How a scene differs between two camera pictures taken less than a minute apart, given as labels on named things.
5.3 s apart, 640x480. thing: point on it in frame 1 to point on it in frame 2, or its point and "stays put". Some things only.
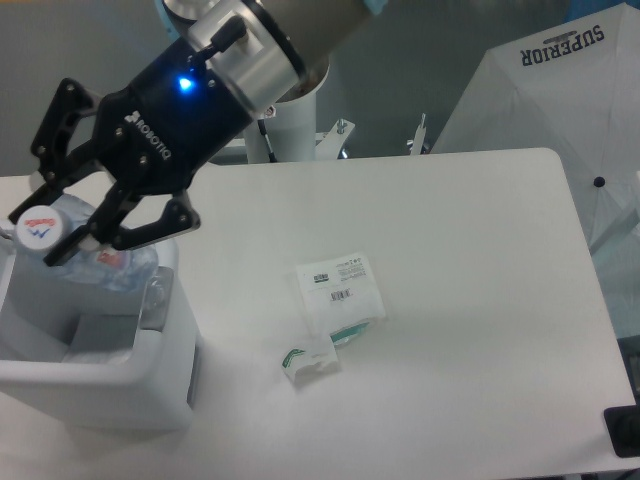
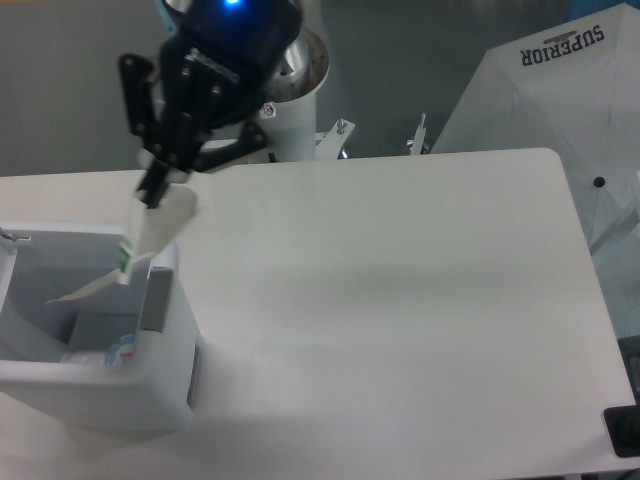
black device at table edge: [623, 427] stays put
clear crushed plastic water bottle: [42, 229] to [122, 352]
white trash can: [91, 358] stays put
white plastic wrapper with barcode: [342, 300] to [153, 227]
